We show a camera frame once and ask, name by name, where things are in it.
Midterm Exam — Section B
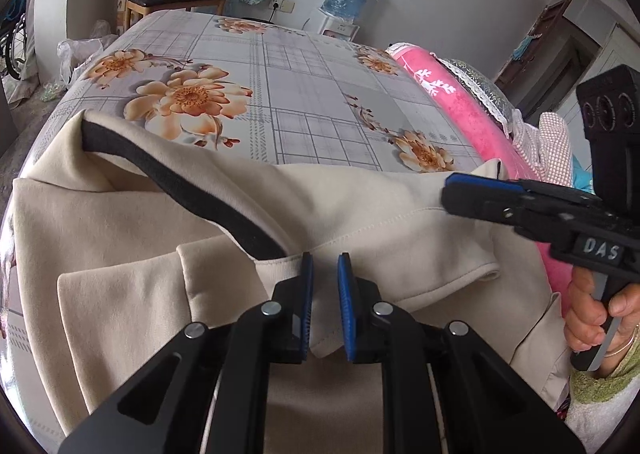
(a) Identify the beige zip jacket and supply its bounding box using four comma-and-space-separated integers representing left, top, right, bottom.
13, 111, 568, 453

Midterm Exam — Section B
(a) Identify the right hand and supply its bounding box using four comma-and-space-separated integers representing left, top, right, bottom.
564, 267, 639, 360

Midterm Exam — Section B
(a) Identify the checked pink cloth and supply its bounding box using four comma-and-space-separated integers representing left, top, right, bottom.
512, 110, 573, 188

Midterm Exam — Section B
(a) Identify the pink fleece blanket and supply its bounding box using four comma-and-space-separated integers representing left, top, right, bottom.
385, 42, 576, 305

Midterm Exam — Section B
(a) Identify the grey lace pillow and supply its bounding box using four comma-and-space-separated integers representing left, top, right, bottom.
438, 58, 514, 136

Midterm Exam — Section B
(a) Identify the floral grey bed sheet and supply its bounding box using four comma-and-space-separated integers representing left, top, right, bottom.
1, 11, 480, 453

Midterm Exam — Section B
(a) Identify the white water dispenser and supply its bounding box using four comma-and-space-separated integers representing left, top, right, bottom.
302, 8, 360, 42

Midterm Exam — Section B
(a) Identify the white plastic bag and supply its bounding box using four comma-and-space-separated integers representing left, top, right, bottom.
58, 20, 117, 86

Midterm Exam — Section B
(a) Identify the wheelchair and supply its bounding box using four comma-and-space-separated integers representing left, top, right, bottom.
1, 0, 27, 81

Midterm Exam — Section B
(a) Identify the wall power socket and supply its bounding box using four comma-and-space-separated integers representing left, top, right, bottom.
269, 0, 295, 14

